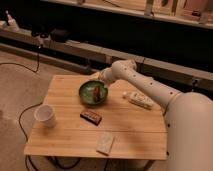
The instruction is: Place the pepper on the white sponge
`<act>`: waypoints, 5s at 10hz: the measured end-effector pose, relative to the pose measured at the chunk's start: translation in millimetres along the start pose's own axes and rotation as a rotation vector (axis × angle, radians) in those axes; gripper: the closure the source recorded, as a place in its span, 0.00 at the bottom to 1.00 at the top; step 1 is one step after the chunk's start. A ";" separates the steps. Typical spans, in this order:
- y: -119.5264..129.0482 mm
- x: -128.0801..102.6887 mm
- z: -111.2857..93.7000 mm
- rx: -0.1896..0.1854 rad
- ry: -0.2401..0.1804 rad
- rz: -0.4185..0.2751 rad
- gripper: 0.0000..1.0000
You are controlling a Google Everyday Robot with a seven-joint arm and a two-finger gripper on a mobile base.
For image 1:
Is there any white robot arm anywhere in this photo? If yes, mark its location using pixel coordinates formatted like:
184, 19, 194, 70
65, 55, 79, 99
94, 60, 213, 171

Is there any white spray bottle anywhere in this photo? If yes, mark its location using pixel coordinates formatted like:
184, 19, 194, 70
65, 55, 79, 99
5, 10, 19, 31

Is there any green bowl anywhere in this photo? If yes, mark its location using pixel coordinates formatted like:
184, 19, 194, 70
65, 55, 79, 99
79, 80, 108, 106

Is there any black device on ledge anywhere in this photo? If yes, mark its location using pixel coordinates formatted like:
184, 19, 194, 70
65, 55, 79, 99
50, 29, 69, 43

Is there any white cup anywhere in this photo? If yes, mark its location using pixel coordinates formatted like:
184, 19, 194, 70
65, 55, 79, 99
34, 105, 56, 128

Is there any black floor cable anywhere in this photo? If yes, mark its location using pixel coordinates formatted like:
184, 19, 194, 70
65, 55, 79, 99
0, 44, 81, 171

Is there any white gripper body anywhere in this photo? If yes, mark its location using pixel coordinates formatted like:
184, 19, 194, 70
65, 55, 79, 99
89, 68, 115, 87

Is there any wooden table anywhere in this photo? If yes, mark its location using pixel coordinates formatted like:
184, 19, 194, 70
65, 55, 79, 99
24, 75, 167, 160

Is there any dark brown chocolate bar box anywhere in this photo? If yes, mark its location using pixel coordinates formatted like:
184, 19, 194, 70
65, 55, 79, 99
80, 110, 102, 126

